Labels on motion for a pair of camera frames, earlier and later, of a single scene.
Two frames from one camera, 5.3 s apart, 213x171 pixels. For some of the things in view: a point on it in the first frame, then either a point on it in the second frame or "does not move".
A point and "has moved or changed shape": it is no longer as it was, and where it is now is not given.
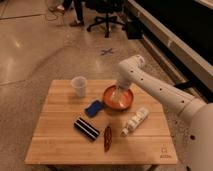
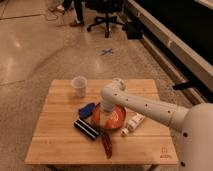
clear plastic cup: x=79 y=83 does not move
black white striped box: x=87 y=128 does not move
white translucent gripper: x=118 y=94 to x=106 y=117
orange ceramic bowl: x=118 y=99 has moved or changed shape
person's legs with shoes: x=76 y=5 does not move
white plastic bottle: x=137 y=120 does not move
